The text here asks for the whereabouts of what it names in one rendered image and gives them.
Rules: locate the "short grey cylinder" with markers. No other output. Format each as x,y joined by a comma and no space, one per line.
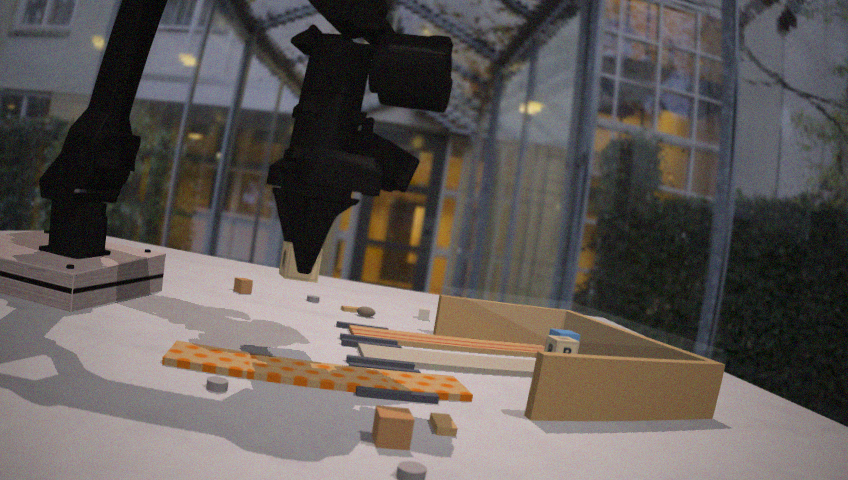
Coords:
411,470
217,384

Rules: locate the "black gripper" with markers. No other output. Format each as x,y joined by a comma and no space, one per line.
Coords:
318,172

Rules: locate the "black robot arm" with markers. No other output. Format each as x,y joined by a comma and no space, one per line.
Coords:
408,71

